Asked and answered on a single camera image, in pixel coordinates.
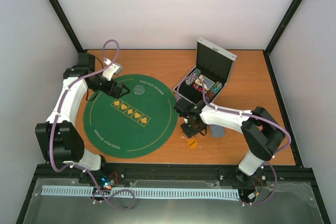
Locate clear acrylic dealer button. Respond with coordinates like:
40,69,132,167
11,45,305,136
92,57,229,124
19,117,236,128
133,84,145,95

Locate orange big blind button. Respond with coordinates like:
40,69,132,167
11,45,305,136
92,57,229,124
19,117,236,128
187,138,198,149

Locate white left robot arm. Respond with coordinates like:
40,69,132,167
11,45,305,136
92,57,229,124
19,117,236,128
35,53,130,184

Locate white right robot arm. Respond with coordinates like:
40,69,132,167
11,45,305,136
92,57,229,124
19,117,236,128
174,98,287,184

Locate loose blue card deck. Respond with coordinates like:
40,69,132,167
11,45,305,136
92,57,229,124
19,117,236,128
209,124,225,138

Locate round green poker mat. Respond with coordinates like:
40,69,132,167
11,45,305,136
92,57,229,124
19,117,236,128
83,74,178,158

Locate row of red dice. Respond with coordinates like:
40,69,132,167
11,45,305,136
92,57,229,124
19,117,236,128
192,83,207,93

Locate boxed playing card deck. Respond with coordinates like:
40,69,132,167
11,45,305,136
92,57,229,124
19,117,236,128
195,74,215,91

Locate aluminium poker case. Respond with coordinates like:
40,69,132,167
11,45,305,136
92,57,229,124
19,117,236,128
173,38,237,104

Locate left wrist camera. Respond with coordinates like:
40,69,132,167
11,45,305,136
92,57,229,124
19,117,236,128
102,63,123,81

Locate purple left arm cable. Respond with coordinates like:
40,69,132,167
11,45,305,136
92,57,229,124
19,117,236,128
49,39,136,210

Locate black aluminium frame rail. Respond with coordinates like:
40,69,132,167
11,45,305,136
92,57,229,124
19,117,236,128
34,163,314,183

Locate light blue cable duct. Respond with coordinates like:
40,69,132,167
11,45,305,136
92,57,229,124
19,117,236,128
41,185,239,200

